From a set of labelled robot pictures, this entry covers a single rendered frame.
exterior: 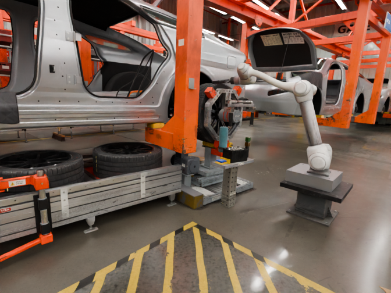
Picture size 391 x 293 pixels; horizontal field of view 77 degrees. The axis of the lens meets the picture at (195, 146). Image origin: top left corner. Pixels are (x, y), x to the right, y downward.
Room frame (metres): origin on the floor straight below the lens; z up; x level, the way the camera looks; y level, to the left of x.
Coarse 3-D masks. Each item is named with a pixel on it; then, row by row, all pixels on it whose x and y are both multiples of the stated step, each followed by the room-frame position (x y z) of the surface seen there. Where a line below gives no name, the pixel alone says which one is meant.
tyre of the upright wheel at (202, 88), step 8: (200, 88) 2.64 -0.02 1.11; (216, 88) 2.61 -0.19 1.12; (224, 88) 2.69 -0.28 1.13; (200, 96) 2.53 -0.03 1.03; (200, 104) 2.48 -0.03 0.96; (200, 112) 2.47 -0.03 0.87; (200, 120) 2.48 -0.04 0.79; (200, 128) 2.49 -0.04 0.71; (200, 136) 2.57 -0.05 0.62; (208, 136) 2.56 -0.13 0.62
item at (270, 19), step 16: (208, 0) 5.62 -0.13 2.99; (224, 0) 6.11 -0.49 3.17; (240, 0) 6.28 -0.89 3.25; (320, 0) 7.97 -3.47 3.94; (384, 0) 5.63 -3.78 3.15; (240, 16) 6.55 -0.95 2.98; (272, 16) 7.22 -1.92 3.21; (304, 16) 9.23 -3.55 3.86; (384, 16) 6.06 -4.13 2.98; (304, 32) 8.60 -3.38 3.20; (352, 32) 12.25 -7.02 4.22; (320, 48) 9.87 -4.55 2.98; (336, 48) 10.48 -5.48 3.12
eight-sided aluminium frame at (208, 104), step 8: (216, 96) 2.50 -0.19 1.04; (232, 96) 2.73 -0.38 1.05; (208, 104) 2.44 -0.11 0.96; (208, 112) 2.44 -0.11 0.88; (240, 112) 2.77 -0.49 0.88; (208, 120) 2.44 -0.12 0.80; (240, 120) 2.79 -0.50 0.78; (208, 128) 2.45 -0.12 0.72; (232, 128) 2.75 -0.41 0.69; (216, 136) 2.54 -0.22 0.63; (232, 136) 2.69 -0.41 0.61
